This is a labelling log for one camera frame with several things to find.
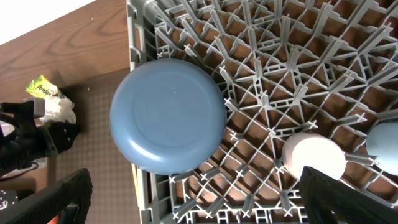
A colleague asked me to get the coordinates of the dark brown tray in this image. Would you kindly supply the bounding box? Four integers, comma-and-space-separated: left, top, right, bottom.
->
48, 68, 140, 223

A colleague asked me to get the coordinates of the light blue cup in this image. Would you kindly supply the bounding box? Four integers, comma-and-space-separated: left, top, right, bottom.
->
366, 122, 397, 176

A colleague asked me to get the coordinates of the yellow snack wrapper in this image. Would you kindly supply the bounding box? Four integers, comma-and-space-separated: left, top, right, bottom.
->
25, 75, 76, 124

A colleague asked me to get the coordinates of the orange carrot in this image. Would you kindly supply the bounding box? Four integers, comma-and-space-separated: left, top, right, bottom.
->
47, 214, 60, 224

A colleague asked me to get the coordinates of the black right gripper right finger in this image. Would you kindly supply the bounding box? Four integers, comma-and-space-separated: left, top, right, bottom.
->
299, 166, 397, 224

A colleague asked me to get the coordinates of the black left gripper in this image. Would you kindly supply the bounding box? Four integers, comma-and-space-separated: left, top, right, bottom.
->
1, 101, 81, 176

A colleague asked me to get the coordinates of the large blue plate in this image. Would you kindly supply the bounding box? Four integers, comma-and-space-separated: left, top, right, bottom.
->
109, 59, 227, 175

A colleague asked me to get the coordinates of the pink cup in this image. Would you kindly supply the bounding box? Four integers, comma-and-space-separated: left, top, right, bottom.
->
282, 133, 346, 180

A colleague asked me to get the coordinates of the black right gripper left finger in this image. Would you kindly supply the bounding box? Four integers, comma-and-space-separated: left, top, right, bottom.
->
1, 168, 93, 223

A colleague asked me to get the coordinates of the grey dishwasher rack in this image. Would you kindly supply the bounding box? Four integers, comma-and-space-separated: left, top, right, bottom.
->
126, 0, 397, 223

